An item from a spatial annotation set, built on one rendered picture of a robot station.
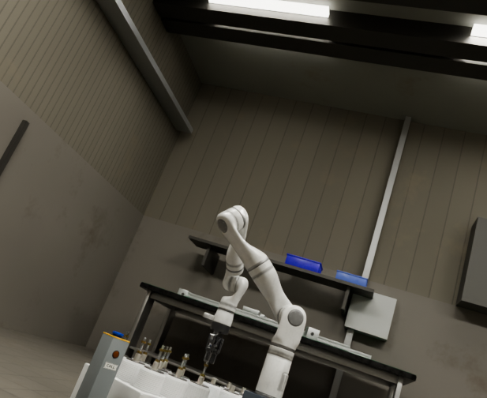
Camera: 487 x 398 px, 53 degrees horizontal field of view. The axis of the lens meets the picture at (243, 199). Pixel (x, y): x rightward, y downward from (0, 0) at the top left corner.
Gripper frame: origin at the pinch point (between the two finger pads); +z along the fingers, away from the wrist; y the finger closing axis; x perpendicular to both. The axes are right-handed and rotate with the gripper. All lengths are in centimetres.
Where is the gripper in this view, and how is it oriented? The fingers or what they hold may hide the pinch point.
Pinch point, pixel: (209, 358)
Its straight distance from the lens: 200.1
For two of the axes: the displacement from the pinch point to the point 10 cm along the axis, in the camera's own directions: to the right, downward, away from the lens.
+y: 2.1, 3.9, 9.0
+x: -9.2, -2.2, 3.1
